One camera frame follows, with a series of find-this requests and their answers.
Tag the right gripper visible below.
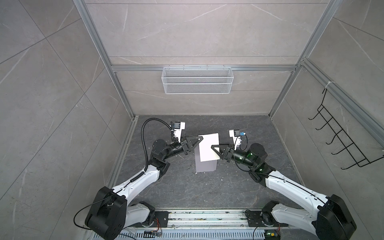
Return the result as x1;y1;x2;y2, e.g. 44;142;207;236
212;142;257;170

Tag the beige letter paper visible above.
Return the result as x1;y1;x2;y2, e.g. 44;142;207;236
199;133;219;155

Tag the grey purple envelope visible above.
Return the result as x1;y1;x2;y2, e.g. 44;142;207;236
195;148;219;173

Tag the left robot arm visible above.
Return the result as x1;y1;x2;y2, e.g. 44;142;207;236
85;136;204;240

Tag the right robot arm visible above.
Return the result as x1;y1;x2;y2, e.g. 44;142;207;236
211;143;357;240

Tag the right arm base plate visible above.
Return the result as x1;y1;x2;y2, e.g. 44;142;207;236
244;210;271;227

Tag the aluminium rail frame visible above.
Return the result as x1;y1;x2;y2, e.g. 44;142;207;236
131;209;331;230

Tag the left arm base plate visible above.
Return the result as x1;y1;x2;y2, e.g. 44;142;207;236
147;211;170;228

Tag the black wire hook rack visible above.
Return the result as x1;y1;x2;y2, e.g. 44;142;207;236
308;89;384;170

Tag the white vented cable duct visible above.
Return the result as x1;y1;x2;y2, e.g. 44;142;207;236
116;229;266;240

